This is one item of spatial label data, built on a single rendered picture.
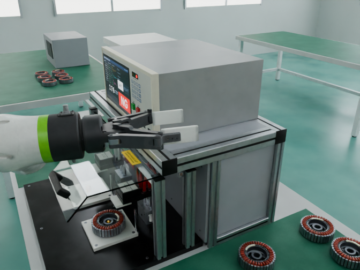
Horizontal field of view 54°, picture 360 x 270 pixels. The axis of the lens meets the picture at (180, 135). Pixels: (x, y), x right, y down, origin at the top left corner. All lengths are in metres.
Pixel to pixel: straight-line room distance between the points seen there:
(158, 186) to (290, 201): 0.66
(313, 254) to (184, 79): 0.69
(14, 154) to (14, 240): 1.92
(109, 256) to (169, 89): 0.55
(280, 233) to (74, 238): 0.70
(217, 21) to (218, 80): 5.90
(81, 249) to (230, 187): 0.51
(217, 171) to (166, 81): 0.30
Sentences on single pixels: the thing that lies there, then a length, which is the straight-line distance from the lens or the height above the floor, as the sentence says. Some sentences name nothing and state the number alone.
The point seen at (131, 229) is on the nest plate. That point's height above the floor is 0.78.
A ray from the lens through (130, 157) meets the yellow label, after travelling 1.05.
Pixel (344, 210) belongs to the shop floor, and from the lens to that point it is 2.85.
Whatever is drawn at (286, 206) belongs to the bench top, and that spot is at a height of 0.75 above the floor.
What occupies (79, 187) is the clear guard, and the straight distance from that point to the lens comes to 0.95.
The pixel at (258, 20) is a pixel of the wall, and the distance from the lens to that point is 7.56.
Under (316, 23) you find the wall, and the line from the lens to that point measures 8.79.
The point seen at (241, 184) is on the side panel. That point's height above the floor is 0.95.
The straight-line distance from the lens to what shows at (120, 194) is 1.17.
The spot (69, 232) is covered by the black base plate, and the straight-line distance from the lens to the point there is 1.28.
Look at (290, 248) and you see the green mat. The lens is 1.25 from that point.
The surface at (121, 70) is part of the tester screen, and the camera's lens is 1.17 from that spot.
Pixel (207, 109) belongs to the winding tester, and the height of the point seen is 1.19.
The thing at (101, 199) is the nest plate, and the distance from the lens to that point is 1.39.
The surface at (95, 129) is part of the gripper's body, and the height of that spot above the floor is 1.30.
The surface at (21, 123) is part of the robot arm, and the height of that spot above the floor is 1.32.
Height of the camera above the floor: 1.57
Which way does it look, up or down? 25 degrees down
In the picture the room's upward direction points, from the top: straight up
